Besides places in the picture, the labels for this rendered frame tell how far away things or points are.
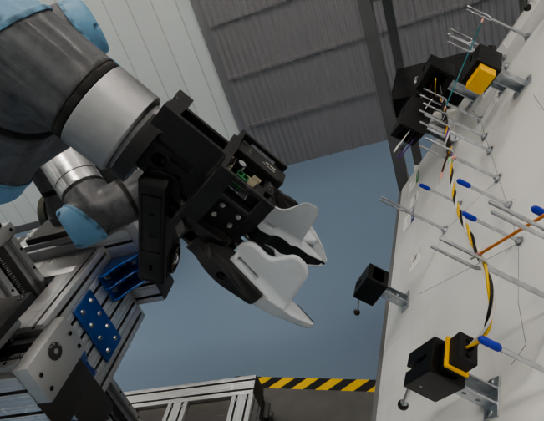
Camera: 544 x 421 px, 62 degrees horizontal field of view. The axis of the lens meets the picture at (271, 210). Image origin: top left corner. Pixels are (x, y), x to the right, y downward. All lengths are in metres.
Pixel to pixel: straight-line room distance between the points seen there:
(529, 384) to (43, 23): 0.53
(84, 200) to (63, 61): 0.42
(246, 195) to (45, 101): 0.16
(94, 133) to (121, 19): 4.00
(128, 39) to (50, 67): 4.00
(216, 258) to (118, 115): 0.13
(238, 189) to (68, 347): 0.72
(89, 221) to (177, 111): 0.42
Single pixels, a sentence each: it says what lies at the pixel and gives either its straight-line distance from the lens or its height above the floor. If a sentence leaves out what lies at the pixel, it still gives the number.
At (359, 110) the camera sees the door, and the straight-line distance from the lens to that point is 4.09.
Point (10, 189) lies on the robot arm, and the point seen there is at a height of 1.47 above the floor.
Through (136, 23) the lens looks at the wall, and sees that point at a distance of 4.30.
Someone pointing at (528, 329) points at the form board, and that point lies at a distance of 0.58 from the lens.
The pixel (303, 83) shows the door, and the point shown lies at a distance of 4.02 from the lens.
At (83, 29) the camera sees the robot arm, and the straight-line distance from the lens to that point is 1.00.
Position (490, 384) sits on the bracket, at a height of 1.11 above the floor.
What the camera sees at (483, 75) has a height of 1.29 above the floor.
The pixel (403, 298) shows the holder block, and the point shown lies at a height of 0.93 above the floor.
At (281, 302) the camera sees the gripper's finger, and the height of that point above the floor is 1.33.
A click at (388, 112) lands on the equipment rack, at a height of 1.11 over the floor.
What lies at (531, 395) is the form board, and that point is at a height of 1.14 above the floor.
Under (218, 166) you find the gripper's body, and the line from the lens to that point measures 0.35.
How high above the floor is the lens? 1.56
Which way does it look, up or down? 26 degrees down
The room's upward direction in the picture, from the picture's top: 21 degrees counter-clockwise
